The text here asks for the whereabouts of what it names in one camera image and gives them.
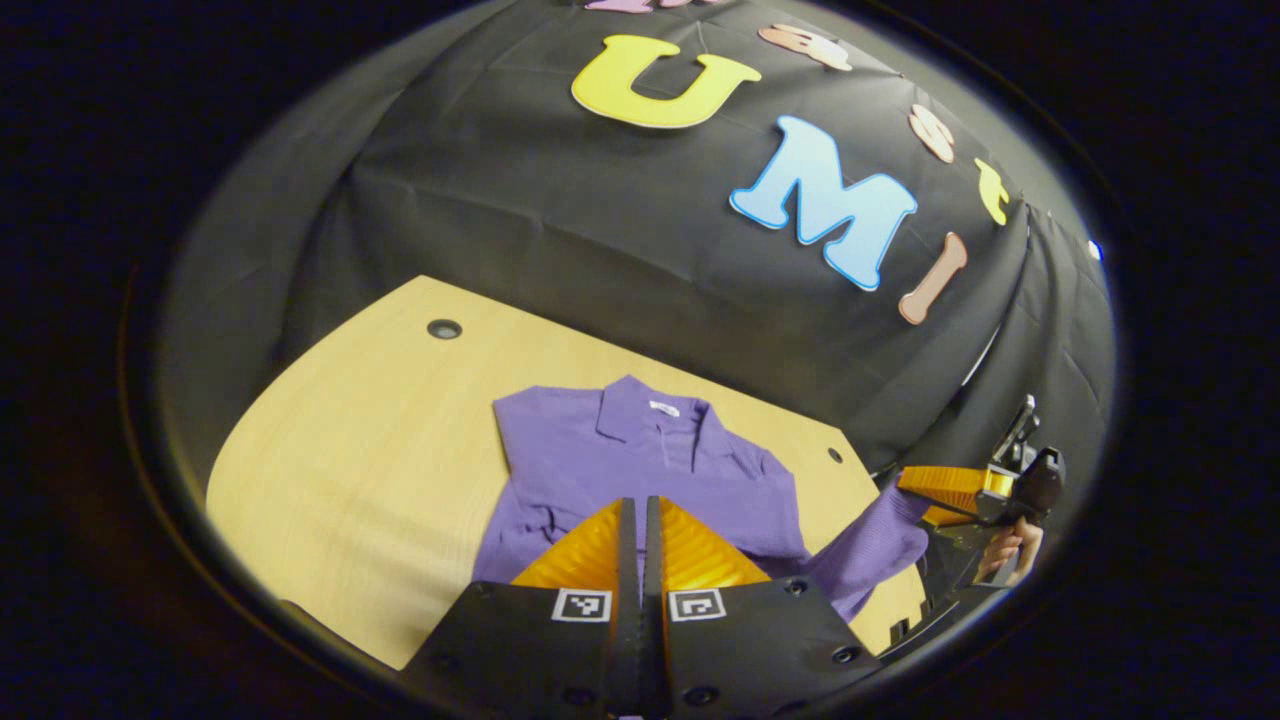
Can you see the black backdrop cloth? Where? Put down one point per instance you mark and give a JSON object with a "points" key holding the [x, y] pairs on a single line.
{"points": [[500, 200]]}

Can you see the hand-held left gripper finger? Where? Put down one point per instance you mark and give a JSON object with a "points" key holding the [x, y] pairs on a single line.
{"points": [[652, 560], [628, 560]]}

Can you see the purple button shirt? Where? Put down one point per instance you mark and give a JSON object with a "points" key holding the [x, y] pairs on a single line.
{"points": [[620, 450]]}

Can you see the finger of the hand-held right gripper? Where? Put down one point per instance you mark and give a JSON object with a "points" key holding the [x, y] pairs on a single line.
{"points": [[945, 482]]}

